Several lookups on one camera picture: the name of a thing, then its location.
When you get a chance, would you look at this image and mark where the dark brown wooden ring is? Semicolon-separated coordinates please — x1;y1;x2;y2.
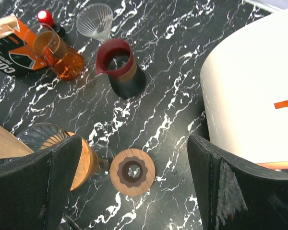
109;148;156;197

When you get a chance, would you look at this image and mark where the clear ribbed glass dripper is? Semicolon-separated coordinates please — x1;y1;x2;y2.
76;3;113;43

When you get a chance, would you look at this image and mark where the orange glass carafe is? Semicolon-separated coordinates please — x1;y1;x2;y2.
24;23;84;81

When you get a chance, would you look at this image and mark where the clear glass server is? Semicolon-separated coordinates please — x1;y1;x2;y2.
90;144;115;180

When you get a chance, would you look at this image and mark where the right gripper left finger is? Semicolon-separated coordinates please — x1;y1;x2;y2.
0;135;82;230

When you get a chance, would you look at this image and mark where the brown paper coffee filter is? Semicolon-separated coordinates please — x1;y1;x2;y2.
0;126;34;159

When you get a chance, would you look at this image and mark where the white orange coffee grinder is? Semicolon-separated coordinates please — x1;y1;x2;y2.
200;9;288;169

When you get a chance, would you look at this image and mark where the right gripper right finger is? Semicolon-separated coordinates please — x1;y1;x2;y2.
187;135;288;230

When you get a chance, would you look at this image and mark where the orange coffee filter box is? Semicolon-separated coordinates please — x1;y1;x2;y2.
0;14;47;76

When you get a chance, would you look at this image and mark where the red black dripper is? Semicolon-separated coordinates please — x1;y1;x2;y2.
95;39;146;100

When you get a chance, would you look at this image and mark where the red white small bottle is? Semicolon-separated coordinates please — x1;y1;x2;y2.
37;10;66;37

